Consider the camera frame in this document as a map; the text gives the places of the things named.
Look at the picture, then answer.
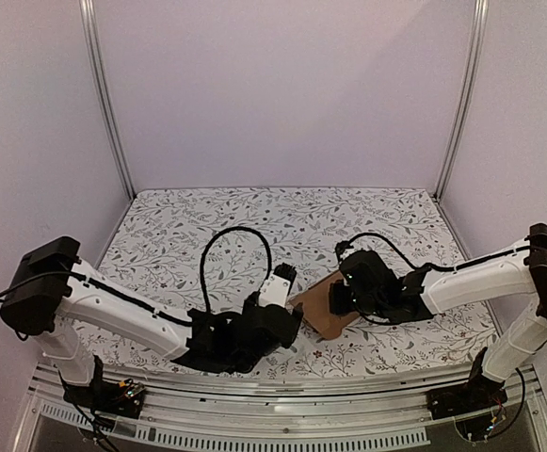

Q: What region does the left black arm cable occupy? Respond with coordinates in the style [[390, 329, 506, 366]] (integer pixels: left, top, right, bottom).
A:
[[198, 226, 274, 315]]

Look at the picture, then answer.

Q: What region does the front aluminium rail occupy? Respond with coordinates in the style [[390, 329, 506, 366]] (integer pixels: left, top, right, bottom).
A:
[[8, 366, 547, 452]]

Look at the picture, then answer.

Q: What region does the aluminium frame post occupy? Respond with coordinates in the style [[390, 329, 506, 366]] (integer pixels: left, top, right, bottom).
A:
[[79, 0, 137, 201], [433, 0, 489, 202]]

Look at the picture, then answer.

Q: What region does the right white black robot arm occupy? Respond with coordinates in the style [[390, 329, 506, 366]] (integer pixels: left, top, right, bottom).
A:
[[330, 223, 547, 411]]

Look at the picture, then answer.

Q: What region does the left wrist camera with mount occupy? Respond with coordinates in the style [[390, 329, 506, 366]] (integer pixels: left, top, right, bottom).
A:
[[257, 264, 297, 308]]

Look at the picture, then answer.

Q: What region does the right aluminium frame post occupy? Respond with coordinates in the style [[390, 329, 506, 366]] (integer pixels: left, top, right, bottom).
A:
[[433, 0, 489, 202]]

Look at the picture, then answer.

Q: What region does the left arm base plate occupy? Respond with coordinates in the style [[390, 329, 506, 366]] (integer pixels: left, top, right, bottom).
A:
[[60, 378, 147, 419]]

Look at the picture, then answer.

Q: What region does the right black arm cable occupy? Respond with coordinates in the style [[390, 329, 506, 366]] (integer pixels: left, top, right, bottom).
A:
[[334, 233, 533, 274]]

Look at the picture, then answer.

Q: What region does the brown cardboard box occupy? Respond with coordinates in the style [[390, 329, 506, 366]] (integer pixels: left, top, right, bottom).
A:
[[289, 271, 359, 340]]

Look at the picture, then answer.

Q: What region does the left aluminium frame post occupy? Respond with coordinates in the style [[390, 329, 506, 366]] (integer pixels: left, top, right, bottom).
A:
[[79, 0, 137, 201]]

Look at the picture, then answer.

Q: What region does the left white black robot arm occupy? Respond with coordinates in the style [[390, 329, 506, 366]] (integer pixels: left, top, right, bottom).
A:
[[0, 236, 303, 409]]

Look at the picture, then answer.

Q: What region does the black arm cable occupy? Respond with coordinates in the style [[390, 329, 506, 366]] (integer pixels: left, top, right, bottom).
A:
[[334, 233, 533, 274], [198, 226, 274, 315]]

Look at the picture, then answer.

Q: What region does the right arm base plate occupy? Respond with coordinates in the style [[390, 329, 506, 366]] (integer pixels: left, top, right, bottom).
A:
[[426, 378, 507, 420]]

